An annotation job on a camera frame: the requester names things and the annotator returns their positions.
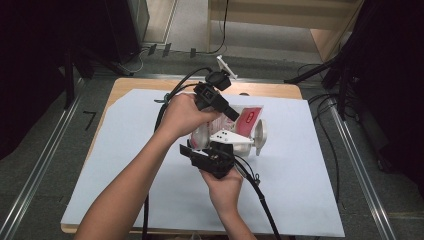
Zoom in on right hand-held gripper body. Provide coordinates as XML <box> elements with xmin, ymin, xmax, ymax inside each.
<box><xmin>190</xmin><ymin>129</ymin><xmax>255</xmax><ymax>180</ymax></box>

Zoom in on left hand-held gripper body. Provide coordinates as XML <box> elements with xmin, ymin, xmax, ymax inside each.
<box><xmin>193</xmin><ymin>55</ymin><xmax>239</xmax><ymax>112</ymax></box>

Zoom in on clear pouch with red label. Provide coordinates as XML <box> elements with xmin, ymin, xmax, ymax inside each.
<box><xmin>190</xmin><ymin>104</ymin><xmax>264</xmax><ymax>151</ymax></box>

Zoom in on clear jug with white lid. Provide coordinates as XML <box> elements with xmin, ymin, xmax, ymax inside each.
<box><xmin>229</xmin><ymin>118</ymin><xmax>268</xmax><ymax>158</ymax></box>

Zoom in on person's right hand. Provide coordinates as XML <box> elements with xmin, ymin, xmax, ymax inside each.
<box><xmin>199</xmin><ymin>167</ymin><xmax>245</xmax><ymax>212</ymax></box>

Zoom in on person's left hand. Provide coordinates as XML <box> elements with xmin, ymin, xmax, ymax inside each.
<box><xmin>158</xmin><ymin>92</ymin><xmax>223</xmax><ymax>140</ymax></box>

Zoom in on wooden table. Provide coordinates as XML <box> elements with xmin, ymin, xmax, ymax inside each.
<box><xmin>60</xmin><ymin>77</ymin><xmax>304</xmax><ymax>235</ymax></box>

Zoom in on white paper sheet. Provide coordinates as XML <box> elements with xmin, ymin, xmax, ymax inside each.
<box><xmin>60</xmin><ymin>88</ymin><xmax>346</xmax><ymax>238</ymax></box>

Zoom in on grey cabinet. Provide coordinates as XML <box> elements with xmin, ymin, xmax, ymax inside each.
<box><xmin>128</xmin><ymin>0</ymin><xmax>150</xmax><ymax>43</ymax></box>

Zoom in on black tripod stand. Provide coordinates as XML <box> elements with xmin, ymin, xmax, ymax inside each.
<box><xmin>283</xmin><ymin>43</ymin><xmax>355</xmax><ymax>121</ymax></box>

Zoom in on black stand with legs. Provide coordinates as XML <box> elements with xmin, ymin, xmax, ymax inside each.
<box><xmin>62</xmin><ymin>43</ymin><xmax>134</xmax><ymax>110</ymax></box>

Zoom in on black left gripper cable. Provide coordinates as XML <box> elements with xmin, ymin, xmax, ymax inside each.
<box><xmin>141</xmin><ymin>66</ymin><xmax>214</xmax><ymax>240</ymax></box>

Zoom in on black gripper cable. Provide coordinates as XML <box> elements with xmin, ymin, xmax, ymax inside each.
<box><xmin>233</xmin><ymin>154</ymin><xmax>283</xmax><ymax>240</ymax></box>
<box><xmin>141</xmin><ymin>66</ymin><xmax>214</xmax><ymax>240</ymax></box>

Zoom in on metal floor rail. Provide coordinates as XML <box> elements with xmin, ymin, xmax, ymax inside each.
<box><xmin>133</xmin><ymin>73</ymin><xmax>288</xmax><ymax>84</ymax></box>
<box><xmin>328</xmin><ymin>96</ymin><xmax>398</xmax><ymax>240</ymax></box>
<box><xmin>0</xmin><ymin>78</ymin><xmax>85</xmax><ymax>240</ymax></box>

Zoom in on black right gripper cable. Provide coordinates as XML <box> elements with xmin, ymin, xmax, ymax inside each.
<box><xmin>233</xmin><ymin>154</ymin><xmax>283</xmax><ymax>240</ymax></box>

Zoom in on thin black hanging cable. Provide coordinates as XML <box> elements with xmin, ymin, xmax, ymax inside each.
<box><xmin>208</xmin><ymin>0</ymin><xmax>231</xmax><ymax>55</ymax></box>

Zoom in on grey floor cable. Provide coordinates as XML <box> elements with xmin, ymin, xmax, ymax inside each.
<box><xmin>119</xmin><ymin>48</ymin><xmax>147</xmax><ymax>76</ymax></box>

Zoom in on black floor cables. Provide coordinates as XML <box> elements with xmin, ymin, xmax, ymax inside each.
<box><xmin>296</xmin><ymin>63</ymin><xmax>359</xmax><ymax>204</ymax></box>

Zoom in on light wooden furniture frame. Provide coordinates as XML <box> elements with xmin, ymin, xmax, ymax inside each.
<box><xmin>206</xmin><ymin>0</ymin><xmax>365</xmax><ymax>63</ymax></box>

